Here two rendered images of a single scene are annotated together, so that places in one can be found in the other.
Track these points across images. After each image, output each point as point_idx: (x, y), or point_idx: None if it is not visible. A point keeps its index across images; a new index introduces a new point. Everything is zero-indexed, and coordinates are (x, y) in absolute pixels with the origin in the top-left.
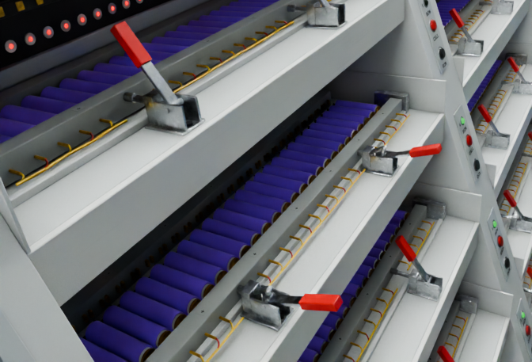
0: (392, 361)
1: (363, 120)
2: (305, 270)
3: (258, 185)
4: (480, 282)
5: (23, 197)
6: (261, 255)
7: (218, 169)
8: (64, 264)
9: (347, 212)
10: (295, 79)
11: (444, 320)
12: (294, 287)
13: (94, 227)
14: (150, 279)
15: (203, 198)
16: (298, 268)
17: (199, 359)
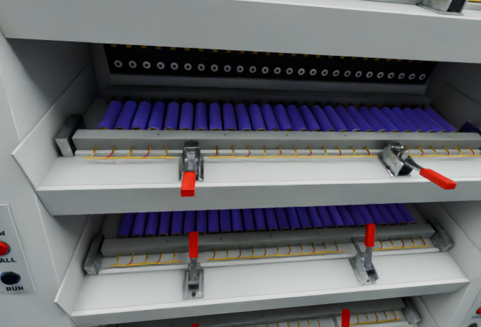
0: (285, 278)
1: (429, 130)
2: (245, 170)
3: (293, 110)
4: (433, 314)
5: None
6: (226, 138)
7: (198, 44)
8: (14, 9)
9: (323, 168)
10: (336, 23)
11: (359, 300)
12: (225, 172)
13: (46, 1)
14: (176, 105)
15: (257, 94)
16: (244, 165)
17: (134, 154)
